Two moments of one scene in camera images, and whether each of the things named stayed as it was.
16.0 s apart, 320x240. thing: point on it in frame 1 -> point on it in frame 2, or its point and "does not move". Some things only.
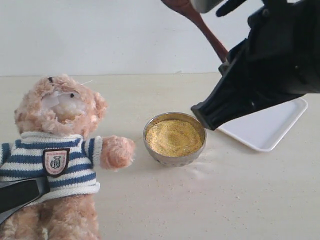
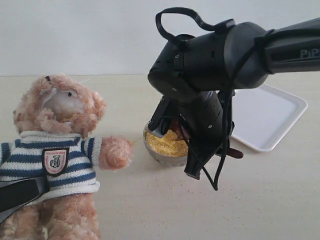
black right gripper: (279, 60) -> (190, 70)
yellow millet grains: (173, 137) does not move
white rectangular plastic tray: (262, 130) does not move
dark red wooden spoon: (189, 7) -> (182, 134)
